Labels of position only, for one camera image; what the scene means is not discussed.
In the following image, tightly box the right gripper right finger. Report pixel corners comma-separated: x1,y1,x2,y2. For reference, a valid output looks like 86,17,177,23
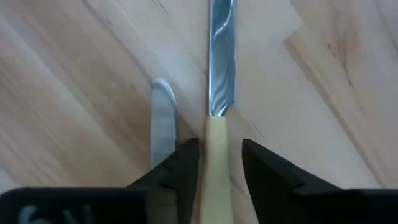
242,139,343,224

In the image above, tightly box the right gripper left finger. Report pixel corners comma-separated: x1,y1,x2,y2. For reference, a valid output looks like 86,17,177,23
127,138,200,224

